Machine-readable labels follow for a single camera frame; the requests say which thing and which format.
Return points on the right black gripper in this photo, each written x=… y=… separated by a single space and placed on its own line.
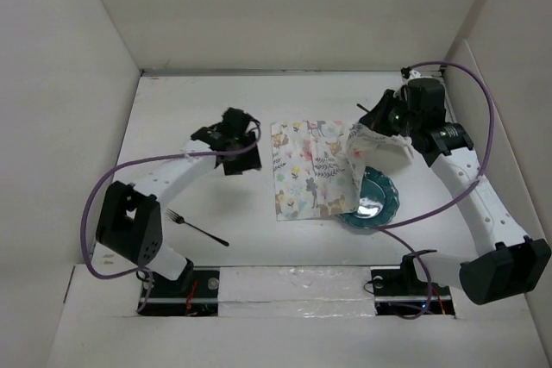
x=375 y=120

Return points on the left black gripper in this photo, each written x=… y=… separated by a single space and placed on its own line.
x=250 y=162

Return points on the floral animal print napkin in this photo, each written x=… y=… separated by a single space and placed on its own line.
x=318 y=165

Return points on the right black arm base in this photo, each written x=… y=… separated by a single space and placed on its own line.
x=397 y=291

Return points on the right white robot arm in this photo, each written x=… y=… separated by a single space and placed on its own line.
x=508 y=262

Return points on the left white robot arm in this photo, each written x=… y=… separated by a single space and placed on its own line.
x=131 y=222

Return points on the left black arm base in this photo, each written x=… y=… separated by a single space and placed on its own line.
x=195 y=294

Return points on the black metal fork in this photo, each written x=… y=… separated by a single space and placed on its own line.
x=179 y=219

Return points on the teal ceramic plate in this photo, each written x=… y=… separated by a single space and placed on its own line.
x=378 y=202

